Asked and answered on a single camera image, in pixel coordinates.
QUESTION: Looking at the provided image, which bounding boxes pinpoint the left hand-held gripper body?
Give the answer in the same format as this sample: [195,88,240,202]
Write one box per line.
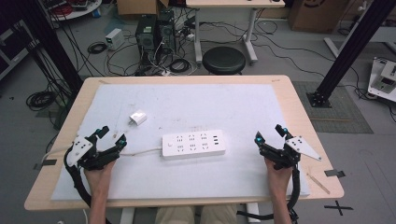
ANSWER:
[64,133,121,172]

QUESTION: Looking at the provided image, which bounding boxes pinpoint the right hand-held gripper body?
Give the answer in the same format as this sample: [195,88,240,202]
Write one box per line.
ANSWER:
[259,134,323,172]

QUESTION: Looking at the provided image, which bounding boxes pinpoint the person's left hand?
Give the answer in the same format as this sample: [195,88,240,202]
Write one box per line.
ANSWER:
[83,160,117,191]

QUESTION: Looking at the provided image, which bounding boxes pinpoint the person's right hand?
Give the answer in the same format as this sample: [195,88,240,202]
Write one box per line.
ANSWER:
[263,156,295,194]

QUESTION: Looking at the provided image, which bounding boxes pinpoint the wooden table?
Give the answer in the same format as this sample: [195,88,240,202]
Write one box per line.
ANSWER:
[23,74,346,212]

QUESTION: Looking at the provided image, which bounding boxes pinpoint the white charger plug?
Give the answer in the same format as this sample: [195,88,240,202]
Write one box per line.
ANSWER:
[128,108,149,127]

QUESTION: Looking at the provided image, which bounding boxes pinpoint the thin wooden stick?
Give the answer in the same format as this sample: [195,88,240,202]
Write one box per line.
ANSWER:
[305,172,332,196]

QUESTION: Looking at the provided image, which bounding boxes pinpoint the black tape strip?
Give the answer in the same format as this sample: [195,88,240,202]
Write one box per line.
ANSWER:
[323,169,347,178]
[33,159,58,171]

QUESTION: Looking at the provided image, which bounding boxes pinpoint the white table leg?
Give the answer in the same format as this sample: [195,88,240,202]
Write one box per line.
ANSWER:
[119,207,135,224]
[245,202,262,224]

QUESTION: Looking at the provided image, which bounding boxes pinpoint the grey floor mat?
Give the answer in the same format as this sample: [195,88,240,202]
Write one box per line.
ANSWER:
[291,80,375,135]

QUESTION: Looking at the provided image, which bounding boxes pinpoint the white power strip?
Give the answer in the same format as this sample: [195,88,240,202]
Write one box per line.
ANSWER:
[161,129,227,161]

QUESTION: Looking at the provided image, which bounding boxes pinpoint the black tape cross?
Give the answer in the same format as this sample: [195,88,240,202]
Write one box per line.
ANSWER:
[323,200,355,217]

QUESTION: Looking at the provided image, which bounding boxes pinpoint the white foam mat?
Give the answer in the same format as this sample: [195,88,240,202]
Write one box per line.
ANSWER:
[50,82,312,202]

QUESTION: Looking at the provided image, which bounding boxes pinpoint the black round stool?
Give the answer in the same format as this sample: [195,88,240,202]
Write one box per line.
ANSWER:
[201,46,248,77]

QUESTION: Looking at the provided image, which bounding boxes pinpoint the white power supply box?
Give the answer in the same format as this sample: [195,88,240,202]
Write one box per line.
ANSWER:
[104,27,126,51]

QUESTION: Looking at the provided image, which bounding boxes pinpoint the person's legs in beige trousers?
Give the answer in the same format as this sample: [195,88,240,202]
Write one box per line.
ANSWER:
[154,203,238,224]

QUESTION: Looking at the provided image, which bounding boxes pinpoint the black computer tower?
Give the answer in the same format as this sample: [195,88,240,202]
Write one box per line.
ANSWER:
[156,9,177,56]
[134,14,159,65]

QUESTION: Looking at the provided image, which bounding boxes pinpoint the black metal stand beam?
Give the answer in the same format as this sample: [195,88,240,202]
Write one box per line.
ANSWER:
[305,0,396,108]
[0,0,84,94]

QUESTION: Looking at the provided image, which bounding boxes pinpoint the white machine base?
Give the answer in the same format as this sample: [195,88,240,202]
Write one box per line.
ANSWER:
[366,56,396,104]

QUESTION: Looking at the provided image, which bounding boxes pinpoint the large cardboard box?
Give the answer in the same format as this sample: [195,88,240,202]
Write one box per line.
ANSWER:
[287,0,350,35]

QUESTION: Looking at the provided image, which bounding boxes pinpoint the round white table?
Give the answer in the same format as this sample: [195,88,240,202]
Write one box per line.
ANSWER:
[39,0,104,22]

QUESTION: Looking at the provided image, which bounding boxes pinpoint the white-legged desk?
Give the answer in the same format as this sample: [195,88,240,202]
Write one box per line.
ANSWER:
[185,0,287,66]

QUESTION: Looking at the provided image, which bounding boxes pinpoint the white power strip cable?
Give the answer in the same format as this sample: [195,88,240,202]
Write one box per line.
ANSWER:
[40,144,163,164]

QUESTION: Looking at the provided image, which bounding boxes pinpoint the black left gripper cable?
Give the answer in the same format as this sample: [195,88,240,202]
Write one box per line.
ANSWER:
[63,147,114,224]

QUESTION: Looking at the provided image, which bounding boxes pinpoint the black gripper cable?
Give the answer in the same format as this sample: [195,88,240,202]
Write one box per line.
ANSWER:
[63,147,114,224]
[235,164,303,224]

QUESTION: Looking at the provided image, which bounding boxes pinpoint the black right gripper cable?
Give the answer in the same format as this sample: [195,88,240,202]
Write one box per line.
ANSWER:
[235,164,303,224]

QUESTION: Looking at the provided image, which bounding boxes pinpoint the coiled black cable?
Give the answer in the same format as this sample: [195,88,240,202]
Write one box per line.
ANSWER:
[25,90,58,112]
[86,41,108,55]
[168,58,191,75]

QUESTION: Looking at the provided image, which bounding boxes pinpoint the white metal frame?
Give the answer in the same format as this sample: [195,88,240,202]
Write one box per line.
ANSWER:
[323,25,396,59]

